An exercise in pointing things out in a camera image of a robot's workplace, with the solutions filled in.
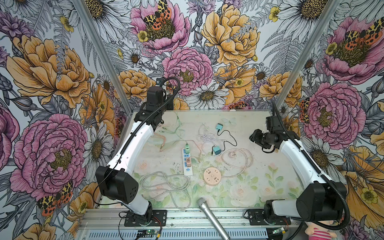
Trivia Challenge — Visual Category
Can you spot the teal plug adapter back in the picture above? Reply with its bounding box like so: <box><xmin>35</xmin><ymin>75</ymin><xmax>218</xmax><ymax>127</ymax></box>
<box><xmin>216</xmin><ymin>123</ymin><xmax>223</xmax><ymax>133</ymax></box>

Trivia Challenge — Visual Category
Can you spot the white cable bundle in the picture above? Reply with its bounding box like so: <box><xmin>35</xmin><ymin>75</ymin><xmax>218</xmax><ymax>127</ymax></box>
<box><xmin>196</xmin><ymin>124</ymin><xmax>224</xmax><ymax>151</ymax></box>

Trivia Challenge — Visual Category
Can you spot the pink plug charger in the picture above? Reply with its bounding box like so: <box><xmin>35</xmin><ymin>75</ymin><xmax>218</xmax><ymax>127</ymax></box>
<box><xmin>185</xmin><ymin>158</ymin><xmax>192</xmax><ymax>168</ymax></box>

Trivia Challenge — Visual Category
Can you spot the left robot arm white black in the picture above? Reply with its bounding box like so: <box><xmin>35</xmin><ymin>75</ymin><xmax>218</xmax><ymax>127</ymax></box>
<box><xmin>96</xmin><ymin>77</ymin><xmax>181</xmax><ymax>225</ymax></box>

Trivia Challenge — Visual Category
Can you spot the white blue power strip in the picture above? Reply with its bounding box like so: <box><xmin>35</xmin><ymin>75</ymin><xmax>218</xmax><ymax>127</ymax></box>
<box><xmin>182</xmin><ymin>146</ymin><xmax>193</xmax><ymax>178</ymax></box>

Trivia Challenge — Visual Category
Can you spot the silver microphone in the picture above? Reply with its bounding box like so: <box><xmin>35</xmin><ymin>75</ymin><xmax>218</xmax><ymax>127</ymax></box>
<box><xmin>197</xmin><ymin>198</ymin><xmax>231</xmax><ymax>240</ymax></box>

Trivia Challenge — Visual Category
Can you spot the green plug adapter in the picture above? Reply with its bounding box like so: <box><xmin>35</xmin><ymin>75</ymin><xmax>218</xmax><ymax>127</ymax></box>
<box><xmin>185</xmin><ymin>144</ymin><xmax>191</xmax><ymax>154</ymax></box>

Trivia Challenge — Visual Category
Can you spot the small green circuit board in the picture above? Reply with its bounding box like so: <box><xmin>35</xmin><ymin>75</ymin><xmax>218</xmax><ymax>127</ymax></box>
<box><xmin>135</xmin><ymin>230</ymin><xmax>162</xmax><ymax>240</ymax></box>

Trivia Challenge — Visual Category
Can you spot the teal plug adapter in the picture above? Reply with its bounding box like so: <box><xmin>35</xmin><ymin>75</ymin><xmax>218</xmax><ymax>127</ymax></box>
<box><xmin>216</xmin><ymin>123</ymin><xmax>223</xmax><ymax>133</ymax></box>
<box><xmin>212</xmin><ymin>146</ymin><xmax>222</xmax><ymax>156</ymax></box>

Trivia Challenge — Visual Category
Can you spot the round pink socket hub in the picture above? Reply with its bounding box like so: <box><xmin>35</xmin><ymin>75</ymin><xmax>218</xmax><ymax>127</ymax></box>
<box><xmin>203</xmin><ymin>167</ymin><xmax>222</xmax><ymax>187</ymax></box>

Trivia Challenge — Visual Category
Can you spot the teal plug adapter centre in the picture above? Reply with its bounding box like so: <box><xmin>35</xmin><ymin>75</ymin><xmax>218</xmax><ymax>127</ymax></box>
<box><xmin>212</xmin><ymin>146</ymin><xmax>222</xmax><ymax>156</ymax></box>

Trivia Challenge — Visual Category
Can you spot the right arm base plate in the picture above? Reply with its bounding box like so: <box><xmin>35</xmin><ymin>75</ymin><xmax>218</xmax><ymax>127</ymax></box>
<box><xmin>247</xmin><ymin>209</ymin><xmax>291</xmax><ymax>226</ymax></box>

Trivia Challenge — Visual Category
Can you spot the black thin cable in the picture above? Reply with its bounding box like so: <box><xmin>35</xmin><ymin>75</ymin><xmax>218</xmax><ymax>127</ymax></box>
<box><xmin>217</xmin><ymin>128</ymin><xmax>238</xmax><ymax>155</ymax></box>

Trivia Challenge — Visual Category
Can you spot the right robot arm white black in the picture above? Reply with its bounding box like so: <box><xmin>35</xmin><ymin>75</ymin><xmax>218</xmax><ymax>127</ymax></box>
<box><xmin>250</xmin><ymin>103</ymin><xmax>351</xmax><ymax>231</ymax></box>

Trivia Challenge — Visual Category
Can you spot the pink hub cable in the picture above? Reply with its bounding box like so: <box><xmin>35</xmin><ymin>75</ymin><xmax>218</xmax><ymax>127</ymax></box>
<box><xmin>221</xmin><ymin>148</ymin><xmax>255</xmax><ymax>179</ymax></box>

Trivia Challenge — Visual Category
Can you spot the plush doll striped shirt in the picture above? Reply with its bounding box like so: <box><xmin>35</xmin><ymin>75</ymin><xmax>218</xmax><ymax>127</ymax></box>
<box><xmin>305</xmin><ymin>222</ymin><xmax>337</xmax><ymax>240</ymax></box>

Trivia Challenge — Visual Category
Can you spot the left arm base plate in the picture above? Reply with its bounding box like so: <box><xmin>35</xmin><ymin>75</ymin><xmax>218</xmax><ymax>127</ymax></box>
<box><xmin>124</xmin><ymin>210</ymin><xmax>168</xmax><ymax>227</ymax></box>

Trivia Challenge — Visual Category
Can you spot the pink charger cable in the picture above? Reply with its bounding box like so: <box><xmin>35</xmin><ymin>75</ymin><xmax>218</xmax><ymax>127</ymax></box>
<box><xmin>149</xmin><ymin>122</ymin><xmax>205</xmax><ymax>160</ymax></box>

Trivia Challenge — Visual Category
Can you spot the white power strip cable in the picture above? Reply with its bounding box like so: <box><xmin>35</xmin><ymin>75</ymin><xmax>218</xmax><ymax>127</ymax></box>
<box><xmin>140</xmin><ymin>170</ymin><xmax>192</xmax><ymax>210</ymax></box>

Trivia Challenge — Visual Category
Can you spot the green cable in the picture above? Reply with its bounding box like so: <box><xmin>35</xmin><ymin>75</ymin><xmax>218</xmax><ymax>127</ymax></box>
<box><xmin>155</xmin><ymin>111</ymin><xmax>193</xmax><ymax>151</ymax></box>

